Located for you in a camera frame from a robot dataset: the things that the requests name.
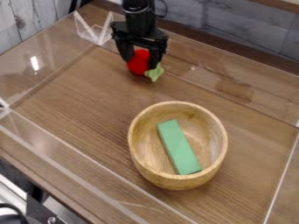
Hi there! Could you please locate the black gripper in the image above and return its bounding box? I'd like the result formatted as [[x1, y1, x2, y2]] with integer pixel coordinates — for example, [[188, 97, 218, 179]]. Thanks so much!
[[111, 21, 168, 69]]

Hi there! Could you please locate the red plush strawberry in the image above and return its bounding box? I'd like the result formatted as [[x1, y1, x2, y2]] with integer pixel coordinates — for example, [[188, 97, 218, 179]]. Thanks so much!
[[125, 49, 164, 82]]

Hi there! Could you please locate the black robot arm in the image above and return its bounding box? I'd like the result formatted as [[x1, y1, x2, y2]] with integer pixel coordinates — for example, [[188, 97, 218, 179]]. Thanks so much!
[[109, 0, 168, 69]]

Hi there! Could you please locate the wooden bowl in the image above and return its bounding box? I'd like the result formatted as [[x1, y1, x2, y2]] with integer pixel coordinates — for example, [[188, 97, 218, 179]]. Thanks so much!
[[127, 101, 228, 191]]

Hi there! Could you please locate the green rectangular block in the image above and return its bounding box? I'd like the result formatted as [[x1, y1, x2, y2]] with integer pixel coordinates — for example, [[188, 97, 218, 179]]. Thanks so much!
[[156, 120, 201, 175]]

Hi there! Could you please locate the clear acrylic enclosure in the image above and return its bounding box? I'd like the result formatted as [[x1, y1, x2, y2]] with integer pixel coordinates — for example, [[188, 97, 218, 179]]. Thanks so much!
[[0, 16, 299, 224]]

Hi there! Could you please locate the black metal bracket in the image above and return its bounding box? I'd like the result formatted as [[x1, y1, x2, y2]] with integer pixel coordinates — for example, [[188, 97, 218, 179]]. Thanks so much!
[[25, 196, 60, 224]]

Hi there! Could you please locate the black cable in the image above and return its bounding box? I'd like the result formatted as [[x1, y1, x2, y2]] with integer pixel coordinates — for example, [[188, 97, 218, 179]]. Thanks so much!
[[0, 202, 31, 224]]

